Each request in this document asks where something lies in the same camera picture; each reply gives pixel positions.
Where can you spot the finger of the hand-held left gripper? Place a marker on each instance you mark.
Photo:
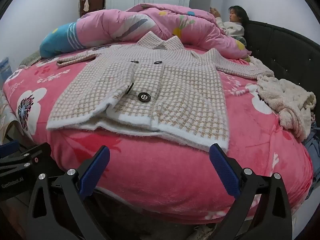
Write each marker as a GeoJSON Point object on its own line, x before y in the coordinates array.
{"type": "Point", "coordinates": [8, 148]}
{"type": "Point", "coordinates": [30, 158]}

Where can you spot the pink floral bed blanket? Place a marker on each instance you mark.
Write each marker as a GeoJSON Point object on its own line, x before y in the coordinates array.
{"type": "Point", "coordinates": [162, 180]}

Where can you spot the black padded headboard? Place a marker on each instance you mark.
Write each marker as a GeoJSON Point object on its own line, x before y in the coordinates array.
{"type": "Point", "coordinates": [287, 45]}

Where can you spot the small white hanging cloth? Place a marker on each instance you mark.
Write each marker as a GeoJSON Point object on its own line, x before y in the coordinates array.
{"type": "Point", "coordinates": [86, 5]}

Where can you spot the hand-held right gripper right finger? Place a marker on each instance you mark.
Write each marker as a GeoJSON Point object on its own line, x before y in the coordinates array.
{"type": "Point", "coordinates": [223, 171]}

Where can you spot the blue jeans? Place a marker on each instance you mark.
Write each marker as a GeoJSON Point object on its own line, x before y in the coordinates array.
{"type": "Point", "coordinates": [313, 142]}

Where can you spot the cream fluffy garment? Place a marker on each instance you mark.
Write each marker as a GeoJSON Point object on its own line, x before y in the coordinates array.
{"type": "Point", "coordinates": [287, 97]}

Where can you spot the white floral bed sheet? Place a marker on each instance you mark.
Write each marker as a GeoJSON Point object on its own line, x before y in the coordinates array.
{"type": "Point", "coordinates": [7, 120]}

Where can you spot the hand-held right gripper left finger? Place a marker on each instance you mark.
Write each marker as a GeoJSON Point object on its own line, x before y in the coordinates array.
{"type": "Point", "coordinates": [96, 171]}

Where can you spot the beige houndstooth coat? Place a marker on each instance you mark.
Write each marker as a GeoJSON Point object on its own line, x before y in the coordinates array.
{"type": "Point", "coordinates": [175, 85]}

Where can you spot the green patterned pillow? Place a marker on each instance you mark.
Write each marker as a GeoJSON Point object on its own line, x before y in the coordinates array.
{"type": "Point", "coordinates": [31, 58]}

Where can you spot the pink floral quilt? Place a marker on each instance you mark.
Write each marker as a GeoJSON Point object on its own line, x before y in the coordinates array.
{"type": "Point", "coordinates": [120, 27]}

